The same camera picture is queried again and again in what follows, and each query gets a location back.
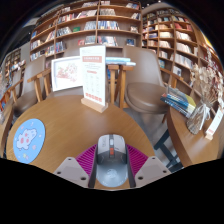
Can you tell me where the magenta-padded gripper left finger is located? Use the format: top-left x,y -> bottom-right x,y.
53,144 -> 100,190

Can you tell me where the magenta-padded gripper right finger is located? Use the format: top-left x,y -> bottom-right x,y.
125,144 -> 172,189

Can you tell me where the grey computer mouse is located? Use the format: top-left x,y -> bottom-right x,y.
95,133 -> 130,189

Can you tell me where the round blue mouse pad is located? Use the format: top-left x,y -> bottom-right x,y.
12,118 -> 46,165

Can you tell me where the round wooden side table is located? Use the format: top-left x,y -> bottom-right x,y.
0,102 -> 15,158
153,105 -> 224,169

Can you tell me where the stack of dark books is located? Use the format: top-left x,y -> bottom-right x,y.
159,86 -> 198,119

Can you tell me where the glass vase with beige dried flowers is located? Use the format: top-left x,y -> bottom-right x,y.
185,62 -> 223,136

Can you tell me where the white sign on wooden base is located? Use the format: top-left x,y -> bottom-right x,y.
79,44 -> 110,114

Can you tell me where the small white card sign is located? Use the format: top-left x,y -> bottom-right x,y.
204,105 -> 224,141

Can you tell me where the white framed floral picture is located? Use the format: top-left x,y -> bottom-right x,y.
50,55 -> 83,93

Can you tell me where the stack of light blue books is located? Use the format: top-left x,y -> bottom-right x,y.
105,56 -> 137,67

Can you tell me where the small distant bookshelf unit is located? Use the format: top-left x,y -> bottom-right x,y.
3,48 -> 22,76

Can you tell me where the curved wooden bookshelf unit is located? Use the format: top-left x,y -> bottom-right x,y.
141,6 -> 224,88

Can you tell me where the wide wooden bookshelf unit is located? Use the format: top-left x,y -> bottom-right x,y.
28,0 -> 143,63

